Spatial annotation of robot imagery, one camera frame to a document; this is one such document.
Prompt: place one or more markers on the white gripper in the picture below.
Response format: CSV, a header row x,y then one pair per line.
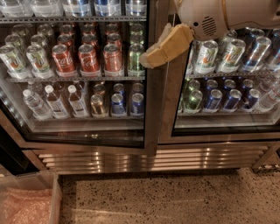
x,y
202,17

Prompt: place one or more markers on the gold drink can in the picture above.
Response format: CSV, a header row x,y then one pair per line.
x,y
98,106

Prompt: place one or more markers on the front left 7up can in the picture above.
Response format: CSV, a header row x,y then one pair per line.
x,y
15,62

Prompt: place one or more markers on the glass fridge door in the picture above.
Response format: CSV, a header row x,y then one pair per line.
x,y
73,23
257,115

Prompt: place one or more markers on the right water bottle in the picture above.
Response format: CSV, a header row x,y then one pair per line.
x,y
77,102

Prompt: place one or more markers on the pink bubble wrap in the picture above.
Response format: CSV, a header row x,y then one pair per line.
x,y
25,206

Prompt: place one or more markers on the green soda can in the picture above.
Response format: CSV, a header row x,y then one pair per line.
x,y
134,66

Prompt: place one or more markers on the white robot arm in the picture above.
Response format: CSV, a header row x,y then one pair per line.
x,y
262,14

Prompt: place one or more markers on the middle water bottle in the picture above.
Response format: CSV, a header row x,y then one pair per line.
x,y
56,103

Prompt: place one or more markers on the steel fridge bottom grille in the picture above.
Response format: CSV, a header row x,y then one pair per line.
x,y
73,159

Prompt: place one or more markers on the water bottle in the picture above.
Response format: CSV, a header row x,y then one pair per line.
x,y
77,102
56,103
35,103

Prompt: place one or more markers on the clear plastic bin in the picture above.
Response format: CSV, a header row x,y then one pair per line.
x,y
37,181

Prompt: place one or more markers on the left water bottle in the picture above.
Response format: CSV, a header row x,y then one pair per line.
x,y
35,103

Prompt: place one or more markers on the front left cola can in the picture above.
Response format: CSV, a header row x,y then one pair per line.
x,y
64,61

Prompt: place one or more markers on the right fridge green can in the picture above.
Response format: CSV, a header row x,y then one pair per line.
x,y
192,104

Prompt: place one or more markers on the tall silver blue can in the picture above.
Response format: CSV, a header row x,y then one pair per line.
x,y
254,59

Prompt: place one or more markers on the front right cola can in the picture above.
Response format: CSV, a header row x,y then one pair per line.
x,y
113,61

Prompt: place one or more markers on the front middle cola can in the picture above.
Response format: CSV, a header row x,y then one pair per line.
x,y
89,64

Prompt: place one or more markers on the left blue can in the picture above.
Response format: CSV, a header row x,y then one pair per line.
x,y
118,105

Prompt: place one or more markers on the fridge 7up can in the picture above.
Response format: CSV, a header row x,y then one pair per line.
x,y
206,57
229,61

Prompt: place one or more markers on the cola can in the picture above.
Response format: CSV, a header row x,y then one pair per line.
x,y
89,64
64,61
113,61

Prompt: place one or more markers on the fridge blue can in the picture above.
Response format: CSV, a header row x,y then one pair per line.
x,y
213,101
232,99

